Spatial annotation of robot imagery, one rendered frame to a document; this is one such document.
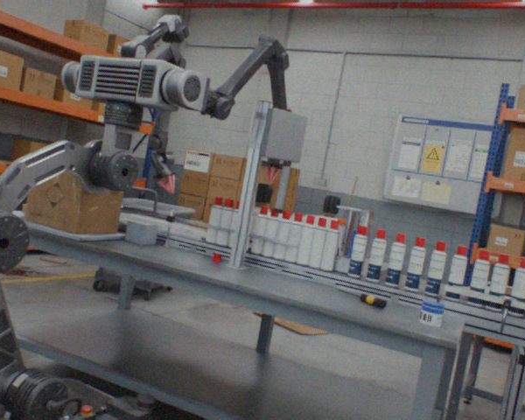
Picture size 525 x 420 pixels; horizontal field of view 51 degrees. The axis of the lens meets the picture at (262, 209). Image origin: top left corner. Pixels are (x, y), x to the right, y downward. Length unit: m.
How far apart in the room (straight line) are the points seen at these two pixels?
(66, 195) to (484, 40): 5.42
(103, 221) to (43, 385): 0.73
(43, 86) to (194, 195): 1.89
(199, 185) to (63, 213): 3.88
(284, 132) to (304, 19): 5.55
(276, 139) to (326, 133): 4.98
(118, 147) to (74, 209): 0.38
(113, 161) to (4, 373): 0.80
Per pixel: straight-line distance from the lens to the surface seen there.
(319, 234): 2.24
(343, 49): 7.32
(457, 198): 6.48
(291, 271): 2.25
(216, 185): 6.04
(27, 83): 6.01
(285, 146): 2.21
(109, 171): 2.01
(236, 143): 7.76
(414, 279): 2.17
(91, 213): 2.35
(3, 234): 1.75
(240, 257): 2.22
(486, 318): 2.14
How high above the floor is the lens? 1.19
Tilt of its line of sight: 3 degrees down
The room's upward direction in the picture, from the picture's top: 10 degrees clockwise
